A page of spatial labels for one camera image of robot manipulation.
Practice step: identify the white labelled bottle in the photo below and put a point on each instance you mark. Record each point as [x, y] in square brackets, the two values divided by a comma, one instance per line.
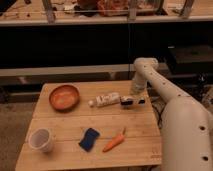
[105, 100]

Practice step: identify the blue eraser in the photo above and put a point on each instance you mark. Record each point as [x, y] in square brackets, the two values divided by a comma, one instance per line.
[89, 138]

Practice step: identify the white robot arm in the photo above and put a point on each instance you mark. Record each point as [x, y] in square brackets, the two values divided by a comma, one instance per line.
[186, 123]

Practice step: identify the white plastic cup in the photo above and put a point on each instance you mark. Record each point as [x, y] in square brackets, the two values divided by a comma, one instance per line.
[41, 140]

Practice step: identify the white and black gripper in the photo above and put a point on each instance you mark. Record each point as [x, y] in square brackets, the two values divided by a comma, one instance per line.
[128, 101]

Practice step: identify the orange toy carrot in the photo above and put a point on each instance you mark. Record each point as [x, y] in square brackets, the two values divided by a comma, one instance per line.
[115, 141]

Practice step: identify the wooden table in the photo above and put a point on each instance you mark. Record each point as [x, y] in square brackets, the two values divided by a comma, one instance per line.
[142, 144]

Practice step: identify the black box on shelf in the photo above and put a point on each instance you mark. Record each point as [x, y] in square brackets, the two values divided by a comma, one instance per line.
[190, 59]

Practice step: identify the orange wooden bowl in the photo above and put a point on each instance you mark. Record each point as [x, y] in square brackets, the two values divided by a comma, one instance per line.
[64, 97]

